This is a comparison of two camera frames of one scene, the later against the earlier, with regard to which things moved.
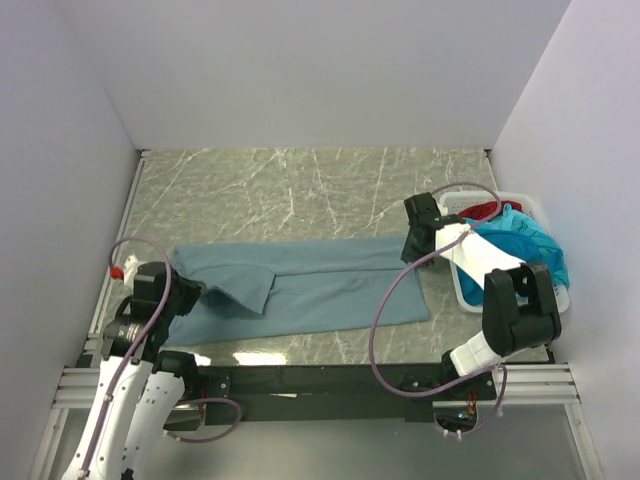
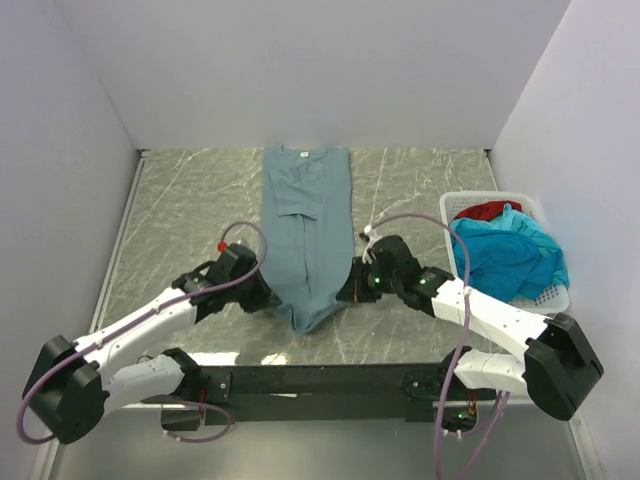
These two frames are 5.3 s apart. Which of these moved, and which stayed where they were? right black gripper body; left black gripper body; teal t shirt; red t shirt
Moved: right black gripper body; left black gripper body
Stayed: teal t shirt; red t shirt
